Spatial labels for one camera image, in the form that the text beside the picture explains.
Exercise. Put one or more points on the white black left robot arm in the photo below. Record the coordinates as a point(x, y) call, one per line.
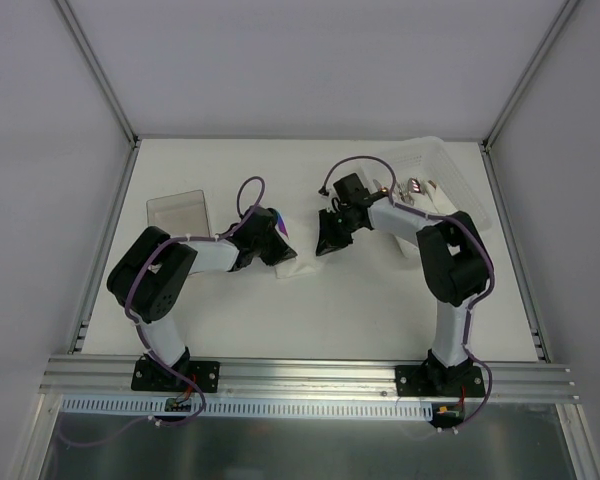
point(150, 276)

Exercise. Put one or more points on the white perforated plastic basket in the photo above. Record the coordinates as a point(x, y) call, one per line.
point(425, 158)

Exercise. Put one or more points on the right green circuit board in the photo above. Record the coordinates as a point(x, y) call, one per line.
point(456, 411)

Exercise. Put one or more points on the silver fork in basket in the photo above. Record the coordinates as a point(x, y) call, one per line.
point(404, 193)

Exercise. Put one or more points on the right aluminium frame post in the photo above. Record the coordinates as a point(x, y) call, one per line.
point(557, 26)

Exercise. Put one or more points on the aluminium front rail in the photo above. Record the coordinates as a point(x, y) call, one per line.
point(522, 382)

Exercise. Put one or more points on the white paper napkin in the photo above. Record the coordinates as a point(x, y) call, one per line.
point(302, 238)

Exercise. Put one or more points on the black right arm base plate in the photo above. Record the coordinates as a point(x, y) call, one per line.
point(425, 380)

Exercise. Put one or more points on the white slotted cable duct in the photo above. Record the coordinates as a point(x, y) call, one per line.
point(253, 408)

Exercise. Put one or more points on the green circuit board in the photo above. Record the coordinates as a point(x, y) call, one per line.
point(456, 411)
point(178, 404)

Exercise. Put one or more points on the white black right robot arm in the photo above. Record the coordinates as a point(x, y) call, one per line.
point(456, 267)

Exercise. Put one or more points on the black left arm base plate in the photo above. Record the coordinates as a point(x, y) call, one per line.
point(149, 376)

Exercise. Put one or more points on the left green circuit board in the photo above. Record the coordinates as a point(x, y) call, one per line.
point(178, 404)

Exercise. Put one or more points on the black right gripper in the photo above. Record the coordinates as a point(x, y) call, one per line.
point(333, 228)

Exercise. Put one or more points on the rolled napkin in basket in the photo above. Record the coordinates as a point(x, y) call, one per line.
point(440, 201)

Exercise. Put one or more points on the left aluminium frame post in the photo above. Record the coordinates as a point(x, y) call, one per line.
point(88, 54)

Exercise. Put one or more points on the iridescent rainbow steak knife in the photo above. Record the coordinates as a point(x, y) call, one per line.
point(280, 224)

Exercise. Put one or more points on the aluminium frame post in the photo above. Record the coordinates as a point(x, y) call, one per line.
point(88, 54)
point(557, 26)

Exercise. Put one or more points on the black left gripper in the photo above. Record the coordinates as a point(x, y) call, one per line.
point(272, 240)

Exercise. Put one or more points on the clear acrylic tray box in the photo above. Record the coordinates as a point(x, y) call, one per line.
point(180, 214)

